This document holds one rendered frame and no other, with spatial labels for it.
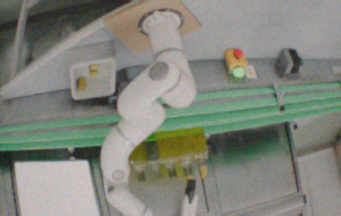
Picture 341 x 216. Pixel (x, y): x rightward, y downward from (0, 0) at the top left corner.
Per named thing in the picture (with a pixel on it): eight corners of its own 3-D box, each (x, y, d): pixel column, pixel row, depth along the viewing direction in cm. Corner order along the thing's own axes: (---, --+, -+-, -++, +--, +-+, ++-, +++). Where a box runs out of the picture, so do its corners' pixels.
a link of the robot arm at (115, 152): (115, 117, 141) (86, 147, 142) (118, 132, 128) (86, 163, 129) (146, 148, 145) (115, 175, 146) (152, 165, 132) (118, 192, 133)
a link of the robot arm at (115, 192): (165, 198, 139) (158, 180, 153) (117, 154, 133) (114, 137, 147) (129, 222, 140) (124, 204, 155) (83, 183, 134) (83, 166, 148)
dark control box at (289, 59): (278, 58, 182) (284, 73, 178) (282, 47, 175) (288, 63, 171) (291, 58, 184) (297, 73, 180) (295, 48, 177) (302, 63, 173)
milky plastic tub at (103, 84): (72, 81, 170) (72, 100, 166) (69, 48, 151) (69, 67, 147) (112, 75, 174) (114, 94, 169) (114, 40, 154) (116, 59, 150)
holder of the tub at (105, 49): (73, 87, 175) (74, 104, 172) (70, 47, 152) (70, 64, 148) (112, 81, 178) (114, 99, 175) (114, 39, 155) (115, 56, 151)
